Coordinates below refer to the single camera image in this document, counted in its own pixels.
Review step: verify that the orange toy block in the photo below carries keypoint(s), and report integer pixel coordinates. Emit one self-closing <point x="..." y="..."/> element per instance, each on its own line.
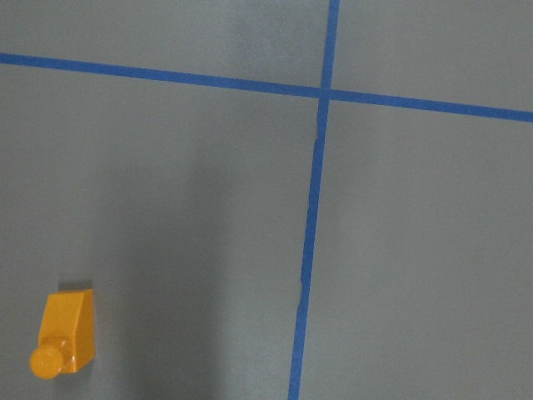
<point x="66" y="339"/>

